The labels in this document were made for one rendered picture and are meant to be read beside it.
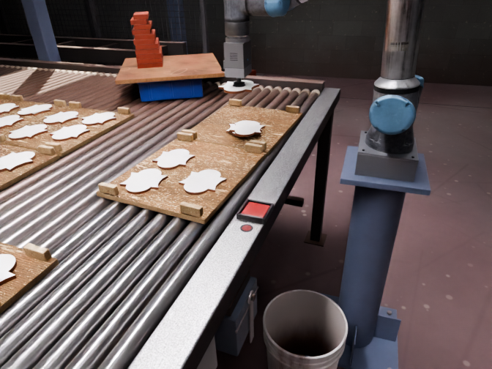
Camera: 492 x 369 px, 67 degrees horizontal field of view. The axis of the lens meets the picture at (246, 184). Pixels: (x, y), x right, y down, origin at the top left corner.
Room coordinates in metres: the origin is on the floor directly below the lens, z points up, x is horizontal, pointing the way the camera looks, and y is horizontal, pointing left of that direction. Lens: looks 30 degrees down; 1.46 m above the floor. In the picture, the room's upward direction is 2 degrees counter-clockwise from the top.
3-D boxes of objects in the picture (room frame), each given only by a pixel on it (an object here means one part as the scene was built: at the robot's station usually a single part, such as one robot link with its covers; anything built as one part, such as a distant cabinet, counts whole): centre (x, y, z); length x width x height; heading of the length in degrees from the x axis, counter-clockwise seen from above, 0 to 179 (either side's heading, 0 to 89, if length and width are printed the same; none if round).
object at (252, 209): (0.79, -0.02, 0.92); 0.06 x 0.06 x 0.01; 68
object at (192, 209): (0.77, 0.14, 0.95); 0.06 x 0.02 x 0.03; 65
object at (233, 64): (1.22, 0.02, 1.23); 0.10 x 0.09 x 0.16; 72
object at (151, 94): (1.92, 0.37, 0.97); 0.31 x 0.31 x 0.10; 10
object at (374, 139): (1.12, -0.48, 1.00); 0.15 x 0.15 x 0.10
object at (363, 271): (1.12, -0.48, 0.44); 0.38 x 0.38 x 0.87; 71
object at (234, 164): (1.00, 0.18, 0.93); 0.41 x 0.35 x 0.02; 155
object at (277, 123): (1.38, 0.00, 0.93); 0.41 x 0.35 x 0.02; 155
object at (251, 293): (0.60, 0.04, 0.77); 0.14 x 0.11 x 0.18; 158
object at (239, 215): (0.79, -0.02, 0.92); 0.08 x 0.08 x 0.02; 68
